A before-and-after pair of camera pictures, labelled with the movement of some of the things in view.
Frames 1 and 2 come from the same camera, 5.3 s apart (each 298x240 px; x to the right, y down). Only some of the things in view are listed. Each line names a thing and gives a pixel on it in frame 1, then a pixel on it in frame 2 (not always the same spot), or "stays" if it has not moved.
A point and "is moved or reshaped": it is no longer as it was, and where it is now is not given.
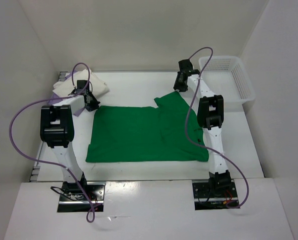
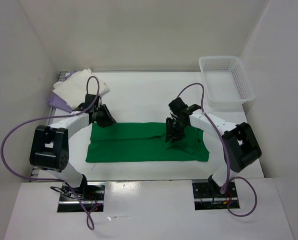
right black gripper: x=177 y=86 to x=176 y=136
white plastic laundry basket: x=227 y=76 stays
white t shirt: x=95 y=85 stays
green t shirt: x=136 y=133 is moved or reshaped
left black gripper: x=95 y=105 to x=109 y=119
